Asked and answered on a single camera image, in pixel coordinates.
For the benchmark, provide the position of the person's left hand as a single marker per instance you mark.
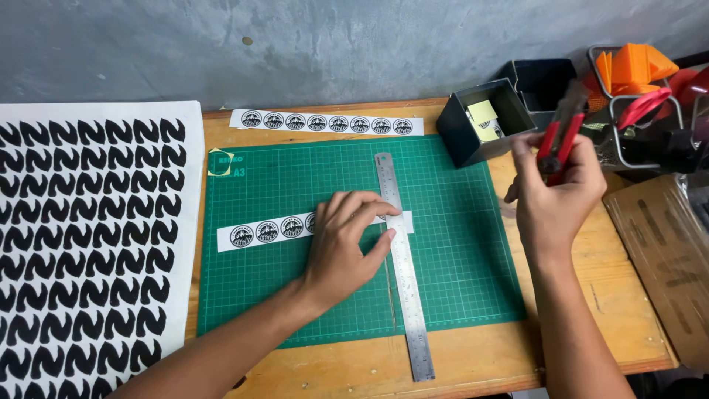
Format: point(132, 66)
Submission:
point(338, 249)

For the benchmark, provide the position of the person's right hand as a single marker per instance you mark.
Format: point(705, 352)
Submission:
point(554, 205)

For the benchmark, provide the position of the person's right fingers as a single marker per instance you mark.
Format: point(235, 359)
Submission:
point(526, 166)

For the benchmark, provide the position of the red utility knife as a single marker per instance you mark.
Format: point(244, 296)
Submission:
point(559, 138)

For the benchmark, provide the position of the steel ruler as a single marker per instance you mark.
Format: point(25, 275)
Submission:
point(403, 266)

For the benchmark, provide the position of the sticker strip with round badges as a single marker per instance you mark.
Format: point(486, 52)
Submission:
point(260, 233)

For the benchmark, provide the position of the dark box with yellow notes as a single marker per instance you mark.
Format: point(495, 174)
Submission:
point(482, 122)

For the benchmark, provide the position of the empty dark box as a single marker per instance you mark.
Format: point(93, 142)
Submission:
point(540, 83)

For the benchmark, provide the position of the green cutting mat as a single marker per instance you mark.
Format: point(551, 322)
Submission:
point(443, 249)

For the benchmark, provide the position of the brown cardboard piece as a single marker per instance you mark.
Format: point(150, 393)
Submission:
point(664, 260)

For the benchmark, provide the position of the long sticker strip round badges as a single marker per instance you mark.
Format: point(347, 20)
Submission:
point(327, 122)

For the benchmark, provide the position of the yellow paper scrap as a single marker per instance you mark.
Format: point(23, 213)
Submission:
point(220, 162)

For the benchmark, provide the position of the white sheet with black pattern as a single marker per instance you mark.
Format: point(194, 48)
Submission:
point(88, 249)

